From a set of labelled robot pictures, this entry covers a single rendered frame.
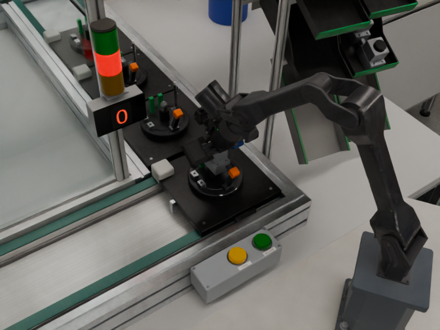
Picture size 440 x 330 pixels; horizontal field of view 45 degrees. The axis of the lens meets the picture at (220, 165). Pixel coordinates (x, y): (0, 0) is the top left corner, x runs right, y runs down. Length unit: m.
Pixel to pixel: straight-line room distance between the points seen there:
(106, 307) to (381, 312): 0.56
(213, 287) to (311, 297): 0.26
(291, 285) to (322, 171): 0.40
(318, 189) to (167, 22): 0.99
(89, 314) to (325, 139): 0.73
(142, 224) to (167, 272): 0.18
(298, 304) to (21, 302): 0.62
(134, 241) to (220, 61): 0.86
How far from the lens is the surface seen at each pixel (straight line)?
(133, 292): 1.16
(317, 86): 0.92
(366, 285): 1.09
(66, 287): 1.25
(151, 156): 1.40
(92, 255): 1.29
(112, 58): 1.08
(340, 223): 1.43
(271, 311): 1.26
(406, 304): 1.10
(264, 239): 1.22
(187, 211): 1.27
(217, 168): 1.26
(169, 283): 1.19
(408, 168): 1.63
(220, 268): 1.19
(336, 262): 1.36
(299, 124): 1.38
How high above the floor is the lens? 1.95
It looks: 46 degrees down
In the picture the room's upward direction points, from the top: 2 degrees clockwise
